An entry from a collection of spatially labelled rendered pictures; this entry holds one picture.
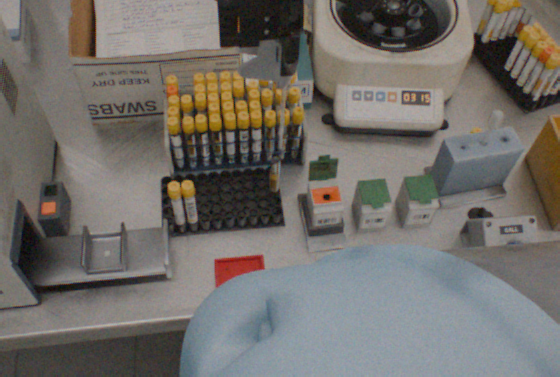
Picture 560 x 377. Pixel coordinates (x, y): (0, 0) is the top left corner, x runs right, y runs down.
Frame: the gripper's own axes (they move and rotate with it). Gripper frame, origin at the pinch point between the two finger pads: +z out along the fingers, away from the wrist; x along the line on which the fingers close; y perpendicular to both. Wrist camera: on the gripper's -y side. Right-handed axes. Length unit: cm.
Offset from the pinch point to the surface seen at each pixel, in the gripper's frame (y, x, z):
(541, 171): -38.4, 1.6, 22.9
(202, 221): 11.0, 3.8, 24.0
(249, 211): 4.4, 3.1, 23.8
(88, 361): 46, -9, 114
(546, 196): -38.2, 5.1, 24.0
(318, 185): -5.0, 3.3, 18.3
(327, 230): -6.0, 7.6, 23.3
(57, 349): 54, -14, 114
